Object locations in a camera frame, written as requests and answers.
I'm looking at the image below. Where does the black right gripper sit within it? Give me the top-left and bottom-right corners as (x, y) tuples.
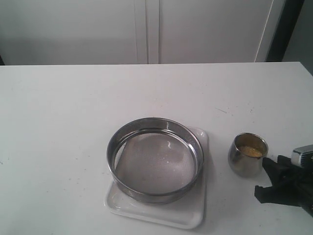
(254, 155), (313, 216)

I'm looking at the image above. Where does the small steel cup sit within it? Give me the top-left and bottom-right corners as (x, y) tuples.
(228, 132), (268, 178)

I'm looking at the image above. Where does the yellow and white grain mix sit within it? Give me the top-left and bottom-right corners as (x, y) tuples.
(239, 146), (263, 158)

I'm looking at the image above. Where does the round steel mesh sieve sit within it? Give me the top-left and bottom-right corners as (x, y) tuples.
(106, 117), (204, 204)

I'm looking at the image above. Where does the white square plastic tray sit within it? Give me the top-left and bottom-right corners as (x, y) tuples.
(104, 127), (209, 230)

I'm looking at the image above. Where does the white cabinet with doors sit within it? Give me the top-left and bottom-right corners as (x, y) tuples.
(0, 0), (284, 65)

